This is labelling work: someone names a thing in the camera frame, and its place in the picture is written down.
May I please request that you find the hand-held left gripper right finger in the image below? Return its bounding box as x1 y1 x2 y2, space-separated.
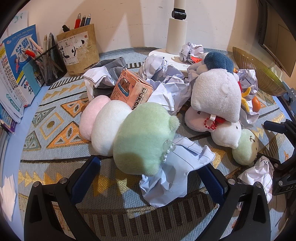
197 163 271 241

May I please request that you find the wooden pen holder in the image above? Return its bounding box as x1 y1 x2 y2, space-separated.
56 24 100 76

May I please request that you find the black mesh pen holder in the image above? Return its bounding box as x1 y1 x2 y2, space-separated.
32 44 68 86

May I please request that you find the white paper sheet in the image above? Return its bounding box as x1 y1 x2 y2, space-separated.
0 173 18 223

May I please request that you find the small white plush toy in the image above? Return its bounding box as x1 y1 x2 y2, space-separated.
211 120 242 149

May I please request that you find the large white plush toy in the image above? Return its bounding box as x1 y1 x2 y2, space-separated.
191 69 242 123

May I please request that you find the red bead chain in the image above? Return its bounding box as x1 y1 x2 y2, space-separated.
203 116 226 131

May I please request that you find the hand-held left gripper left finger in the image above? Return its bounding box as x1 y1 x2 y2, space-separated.
24 155 102 241

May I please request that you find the grey white paper ball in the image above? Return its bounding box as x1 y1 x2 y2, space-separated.
83 57 128 99

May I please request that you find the stack of books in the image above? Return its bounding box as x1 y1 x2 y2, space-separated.
0 42 26 135

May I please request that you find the gold ribbed bowl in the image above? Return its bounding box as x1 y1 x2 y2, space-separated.
232 46 287 97

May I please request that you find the lined paper ball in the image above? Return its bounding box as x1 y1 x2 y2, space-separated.
139 137 219 208

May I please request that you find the blue and white plush toy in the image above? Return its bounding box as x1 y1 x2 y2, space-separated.
196 51 235 75

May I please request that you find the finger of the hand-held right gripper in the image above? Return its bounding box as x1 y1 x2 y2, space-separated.
264 119 296 139
256 152 296 173

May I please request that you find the small green plush toy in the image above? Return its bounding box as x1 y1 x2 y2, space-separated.
232 128 260 166

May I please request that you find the dark monitor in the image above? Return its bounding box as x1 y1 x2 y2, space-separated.
258 0 296 78

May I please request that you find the large green plush toy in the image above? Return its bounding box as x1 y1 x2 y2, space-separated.
112 102 180 176

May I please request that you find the patterned woven mat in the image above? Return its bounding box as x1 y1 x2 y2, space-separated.
18 47 290 241

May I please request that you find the white round plush toy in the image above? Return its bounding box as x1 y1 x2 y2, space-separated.
91 101 132 153

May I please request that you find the pink cardboard box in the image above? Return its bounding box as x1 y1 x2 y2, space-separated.
110 68 154 112

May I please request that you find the white desk lamp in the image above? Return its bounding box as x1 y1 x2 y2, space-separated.
148 0 202 77

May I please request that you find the clear bead keychain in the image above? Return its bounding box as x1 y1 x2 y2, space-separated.
162 139 177 164

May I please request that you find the pale lilac plush toy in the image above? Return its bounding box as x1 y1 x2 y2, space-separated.
184 108 218 133

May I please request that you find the pink round plush toy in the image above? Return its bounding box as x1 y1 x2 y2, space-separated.
80 95 112 141

